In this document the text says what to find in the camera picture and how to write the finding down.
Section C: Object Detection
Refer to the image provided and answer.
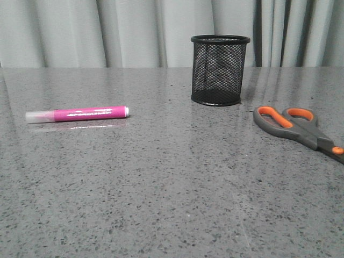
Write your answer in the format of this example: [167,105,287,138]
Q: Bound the pink marker pen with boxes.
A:
[25,106,129,124]

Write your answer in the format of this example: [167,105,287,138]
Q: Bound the grey orange scissors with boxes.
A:
[253,106,343,163]

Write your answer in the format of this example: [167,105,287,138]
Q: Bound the black mesh pen cup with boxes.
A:
[191,34,250,106]

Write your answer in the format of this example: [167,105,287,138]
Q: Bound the grey curtain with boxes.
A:
[1,1,343,68]

